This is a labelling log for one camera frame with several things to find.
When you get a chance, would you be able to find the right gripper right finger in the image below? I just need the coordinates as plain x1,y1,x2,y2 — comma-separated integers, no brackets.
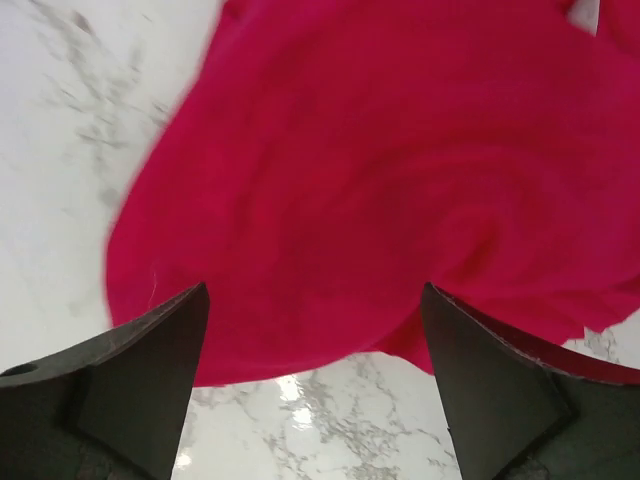
421,284,639,480

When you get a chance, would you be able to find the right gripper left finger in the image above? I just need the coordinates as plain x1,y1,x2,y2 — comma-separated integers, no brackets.
1,285,208,479

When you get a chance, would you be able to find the crimson t shirt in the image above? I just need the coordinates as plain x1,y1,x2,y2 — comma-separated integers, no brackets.
106,1,639,386

